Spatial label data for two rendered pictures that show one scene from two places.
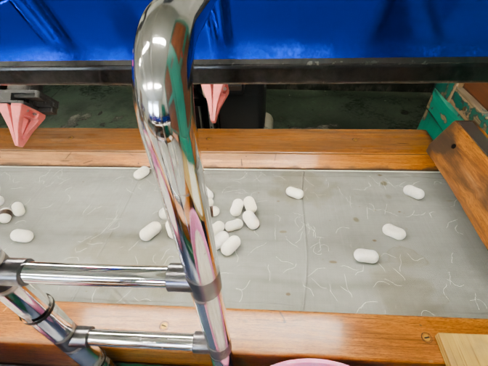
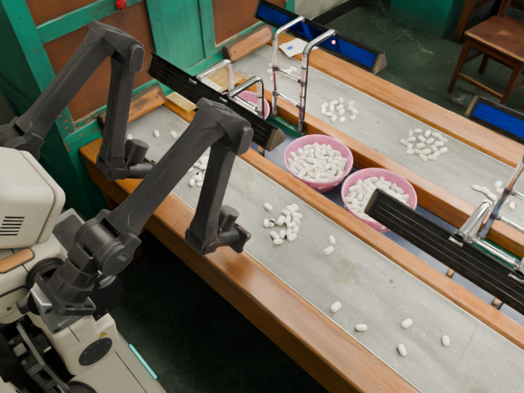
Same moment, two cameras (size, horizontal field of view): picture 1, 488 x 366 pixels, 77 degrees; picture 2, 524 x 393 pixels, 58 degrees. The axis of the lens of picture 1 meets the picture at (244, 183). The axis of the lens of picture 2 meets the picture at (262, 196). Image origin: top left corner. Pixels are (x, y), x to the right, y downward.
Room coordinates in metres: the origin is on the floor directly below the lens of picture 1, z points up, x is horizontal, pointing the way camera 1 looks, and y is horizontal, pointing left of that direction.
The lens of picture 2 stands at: (1.17, 1.05, 2.04)
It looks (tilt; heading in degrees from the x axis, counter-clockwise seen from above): 49 degrees down; 220
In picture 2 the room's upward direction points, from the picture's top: 1 degrees counter-clockwise
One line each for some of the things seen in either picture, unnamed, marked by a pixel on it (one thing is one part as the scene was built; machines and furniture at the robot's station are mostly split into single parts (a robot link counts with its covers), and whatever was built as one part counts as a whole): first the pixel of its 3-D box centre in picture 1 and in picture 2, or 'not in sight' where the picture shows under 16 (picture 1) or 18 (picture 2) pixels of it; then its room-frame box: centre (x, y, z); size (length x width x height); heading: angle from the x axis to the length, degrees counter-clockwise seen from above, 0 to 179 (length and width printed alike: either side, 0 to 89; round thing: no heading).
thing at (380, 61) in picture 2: not in sight; (316, 31); (-0.28, 0.13, 1.08); 0.62 x 0.08 x 0.07; 85
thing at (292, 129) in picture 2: not in sight; (301, 79); (-0.20, 0.13, 0.90); 0.20 x 0.19 x 0.45; 85
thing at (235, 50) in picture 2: not in sight; (249, 42); (-0.38, -0.30, 0.83); 0.30 x 0.06 x 0.07; 175
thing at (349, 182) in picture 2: not in sight; (377, 203); (0.04, 0.66, 0.72); 0.27 x 0.27 x 0.10
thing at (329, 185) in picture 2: not in sight; (317, 165); (0.02, 0.38, 0.72); 0.27 x 0.27 x 0.10
